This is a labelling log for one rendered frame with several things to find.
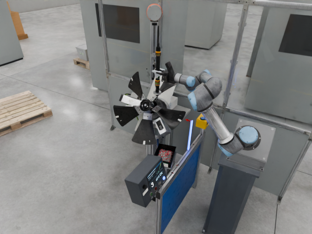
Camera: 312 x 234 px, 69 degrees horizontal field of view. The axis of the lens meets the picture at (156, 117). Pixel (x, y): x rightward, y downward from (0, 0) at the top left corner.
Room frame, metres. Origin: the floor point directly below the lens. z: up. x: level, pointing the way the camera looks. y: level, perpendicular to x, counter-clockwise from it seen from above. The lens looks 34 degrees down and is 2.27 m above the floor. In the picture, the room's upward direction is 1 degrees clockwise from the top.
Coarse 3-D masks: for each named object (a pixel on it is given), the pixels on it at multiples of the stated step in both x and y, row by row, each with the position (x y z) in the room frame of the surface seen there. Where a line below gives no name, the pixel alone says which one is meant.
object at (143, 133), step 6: (144, 120) 1.69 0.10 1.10; (150, 120) 1.71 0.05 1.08; (138, 126) 1.64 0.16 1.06; (144, 126) 1.65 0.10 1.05; (150, 126) 1.67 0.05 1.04; (138, 132) 1.61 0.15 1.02; (144, 132) 1.62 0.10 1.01; (150, 132) 1.63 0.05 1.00; (132, 138) 1.58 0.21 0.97; (138, 138) 1.58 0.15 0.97; (144, 138) 1.58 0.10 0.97; (150, 138) 1.59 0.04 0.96; (144, 144) 1.55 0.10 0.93; (150, 144) 1.55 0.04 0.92
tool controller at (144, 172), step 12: (156, 156) 1.06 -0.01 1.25; (144, 168) 0.96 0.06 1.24; (156, 168) 0.98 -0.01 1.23; (132, 180) 0.87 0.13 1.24; (144, 180) 0.88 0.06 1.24; (156, 180) 0.95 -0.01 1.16; (132, 192) 0.86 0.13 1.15; (144, 192) 0.84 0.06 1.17; (156, 192) 0.91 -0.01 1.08; (144, 204) 0.81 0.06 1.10
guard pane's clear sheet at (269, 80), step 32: (128, 0) 2.80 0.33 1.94; (192, 0) 2.39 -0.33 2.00; (128, 32) 2.81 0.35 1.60; (192, 32) 2.38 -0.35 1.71; (224, 32) 2.21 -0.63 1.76; (256, 32) 2.06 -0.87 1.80; (288, 32) 1.93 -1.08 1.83; (128, 64) 2.82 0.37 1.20; (192, 64) 2.36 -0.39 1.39; (224, 64) 2.18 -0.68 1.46; (256, 64) 2.02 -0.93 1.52; (288, 64) 1.89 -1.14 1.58; (256, 96) 1.98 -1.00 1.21; (288, 96) 1.84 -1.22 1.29
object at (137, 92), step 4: (136, 72) 2.02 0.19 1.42; (132, 76) 2.04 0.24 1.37; (136, 76) 2.00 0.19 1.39; (136, 80) 1.98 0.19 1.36; (132, 84) 2.02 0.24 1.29; (136, 84) 1.96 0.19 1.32; (140, 84) 1.92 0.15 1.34; (132, 88) 2.01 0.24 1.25; (136, 88) 1.95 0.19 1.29; (140, 88) 1.90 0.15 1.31; (136, 92) 1.96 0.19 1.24; (140, 92) 1.90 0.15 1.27; (140, 96) 1.90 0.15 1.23
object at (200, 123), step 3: (201, 114) 1.84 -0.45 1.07; (198, 117) 1.79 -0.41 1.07; (198, 120) 1.76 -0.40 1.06; (201, 120) 1.74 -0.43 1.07; (204, 120) 1.74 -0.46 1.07; (198, 123) 1.75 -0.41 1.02; (201, 123) 1.74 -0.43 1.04; (204, 123) 1.72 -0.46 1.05; (198, 126) 1.75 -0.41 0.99; (201, 126) 1.73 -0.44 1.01; (204, 126) 1.72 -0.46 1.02; (207, 126) 1.76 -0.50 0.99; (204, 129) 1.72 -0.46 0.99
